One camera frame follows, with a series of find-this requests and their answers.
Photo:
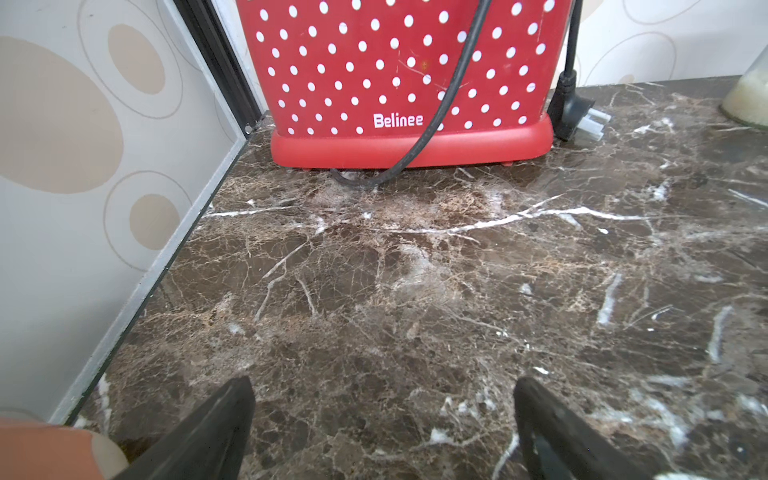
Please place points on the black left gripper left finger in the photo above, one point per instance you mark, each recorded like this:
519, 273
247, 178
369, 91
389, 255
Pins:
210, 443

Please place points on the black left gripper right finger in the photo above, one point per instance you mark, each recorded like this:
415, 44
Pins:
558, 444

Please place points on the orange plastic cup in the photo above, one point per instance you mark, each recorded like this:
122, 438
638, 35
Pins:
33, 450

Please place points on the red toaster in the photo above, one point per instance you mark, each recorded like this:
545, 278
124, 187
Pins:
354, 84

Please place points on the glass jar with black lid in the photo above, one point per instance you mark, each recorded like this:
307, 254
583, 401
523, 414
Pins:
747, 102

